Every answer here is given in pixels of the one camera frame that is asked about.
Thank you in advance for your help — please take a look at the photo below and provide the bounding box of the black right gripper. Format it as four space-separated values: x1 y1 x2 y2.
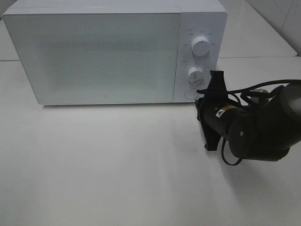
198 70 238 151

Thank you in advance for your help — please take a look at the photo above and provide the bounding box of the white microwave oven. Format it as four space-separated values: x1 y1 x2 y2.
2 0 228 105

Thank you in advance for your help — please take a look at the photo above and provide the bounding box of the white neighbouring table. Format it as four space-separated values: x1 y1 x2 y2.
219 0 297 58

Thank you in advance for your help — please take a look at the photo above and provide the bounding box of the white microwave knob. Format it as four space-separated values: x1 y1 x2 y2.
190 34 211 57
187 67 204 83

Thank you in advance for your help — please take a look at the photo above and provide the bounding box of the white microwave door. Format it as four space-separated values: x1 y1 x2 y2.
4 13 180 105

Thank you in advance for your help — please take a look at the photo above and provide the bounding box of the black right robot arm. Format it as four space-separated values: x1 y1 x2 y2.
195 71 301 162

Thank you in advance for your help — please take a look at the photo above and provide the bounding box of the round white door button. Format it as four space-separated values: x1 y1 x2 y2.
184 89 198 100

